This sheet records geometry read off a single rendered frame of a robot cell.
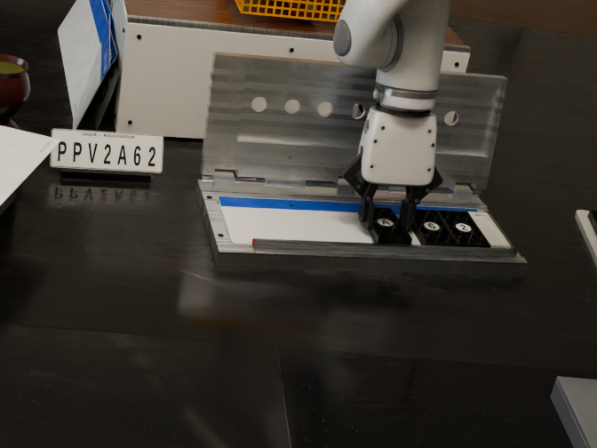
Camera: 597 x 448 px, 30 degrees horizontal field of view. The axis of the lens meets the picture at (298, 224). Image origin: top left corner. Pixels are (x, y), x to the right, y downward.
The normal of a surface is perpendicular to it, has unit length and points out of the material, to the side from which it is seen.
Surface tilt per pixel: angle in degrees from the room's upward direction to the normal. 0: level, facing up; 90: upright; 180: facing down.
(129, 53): 90
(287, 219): 0
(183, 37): 90
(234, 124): 81
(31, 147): 0
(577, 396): 1
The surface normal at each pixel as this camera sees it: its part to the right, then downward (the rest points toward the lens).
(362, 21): -0.61, 0.31
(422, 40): 0.32, 0.28
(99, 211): 0.17, -0.86
